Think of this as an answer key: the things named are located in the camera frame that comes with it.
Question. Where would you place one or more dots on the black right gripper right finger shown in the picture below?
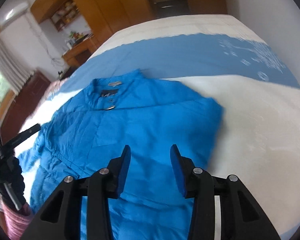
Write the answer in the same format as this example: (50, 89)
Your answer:
(241, 215)

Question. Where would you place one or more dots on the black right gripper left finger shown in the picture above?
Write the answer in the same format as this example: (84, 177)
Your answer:
(60, 216)

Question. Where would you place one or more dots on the blue puffer jacket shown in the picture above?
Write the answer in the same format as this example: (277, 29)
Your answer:
(149, 115)

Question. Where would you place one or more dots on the pink sleeve forearm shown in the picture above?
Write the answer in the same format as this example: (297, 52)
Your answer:
(17, 221)

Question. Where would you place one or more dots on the dark wooden headboard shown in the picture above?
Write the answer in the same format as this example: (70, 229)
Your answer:
(23, 105)

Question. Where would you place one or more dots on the blue and white bed sheet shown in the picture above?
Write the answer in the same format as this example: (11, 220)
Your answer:
(219, 57)

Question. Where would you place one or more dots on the striped grey curtain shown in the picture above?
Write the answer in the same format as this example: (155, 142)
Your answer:
(13, 70)

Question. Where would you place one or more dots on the wooden desk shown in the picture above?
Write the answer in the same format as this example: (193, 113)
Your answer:
(80, 53)

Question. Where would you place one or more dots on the white air conditioner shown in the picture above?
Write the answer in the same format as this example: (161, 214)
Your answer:
(14, 13)

